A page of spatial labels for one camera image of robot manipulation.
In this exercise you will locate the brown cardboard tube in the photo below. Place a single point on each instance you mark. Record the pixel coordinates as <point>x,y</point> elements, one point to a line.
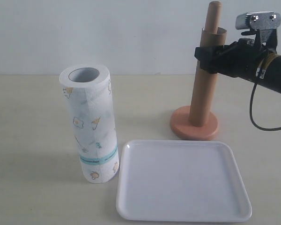
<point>204,83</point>

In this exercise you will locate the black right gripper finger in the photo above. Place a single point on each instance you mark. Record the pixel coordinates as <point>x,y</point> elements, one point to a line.
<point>210,52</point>
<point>208,65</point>

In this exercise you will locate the white rectangular plastic tray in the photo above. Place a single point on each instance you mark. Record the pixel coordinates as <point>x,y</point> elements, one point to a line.
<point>181,181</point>

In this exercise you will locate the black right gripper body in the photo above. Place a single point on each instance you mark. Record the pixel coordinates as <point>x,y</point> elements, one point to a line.
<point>236,59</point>

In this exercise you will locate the wooden paper towel holder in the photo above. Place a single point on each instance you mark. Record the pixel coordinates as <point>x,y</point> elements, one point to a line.
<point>179,122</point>

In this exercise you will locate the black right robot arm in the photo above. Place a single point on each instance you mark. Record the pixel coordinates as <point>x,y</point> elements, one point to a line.
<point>267,74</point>

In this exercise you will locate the printed white paper towel roll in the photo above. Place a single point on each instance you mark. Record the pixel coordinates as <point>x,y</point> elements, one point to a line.
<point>87,91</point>

